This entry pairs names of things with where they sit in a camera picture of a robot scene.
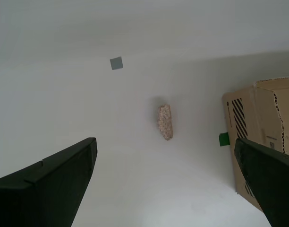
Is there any green tape square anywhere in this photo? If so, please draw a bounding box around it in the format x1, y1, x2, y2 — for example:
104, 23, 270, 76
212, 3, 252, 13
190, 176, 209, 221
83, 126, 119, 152
219, 132, 230, 148

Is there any open brown cardboard box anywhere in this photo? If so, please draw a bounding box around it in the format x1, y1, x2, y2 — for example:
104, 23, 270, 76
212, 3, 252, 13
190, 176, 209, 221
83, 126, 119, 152
221, 76, 289, 213

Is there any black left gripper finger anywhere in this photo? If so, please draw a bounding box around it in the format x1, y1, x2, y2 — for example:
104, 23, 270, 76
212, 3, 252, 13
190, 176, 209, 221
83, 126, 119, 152
234, 138, 289, 227
0, 137, 98, 227

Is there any pinkish granite rock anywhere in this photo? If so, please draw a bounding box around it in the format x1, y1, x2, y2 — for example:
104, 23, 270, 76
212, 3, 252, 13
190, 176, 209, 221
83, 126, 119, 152
157, 103, 174, 141

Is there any grey tape square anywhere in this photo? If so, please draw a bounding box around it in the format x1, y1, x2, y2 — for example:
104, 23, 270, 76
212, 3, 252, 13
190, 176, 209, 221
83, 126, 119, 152
110, 56, 124, 70

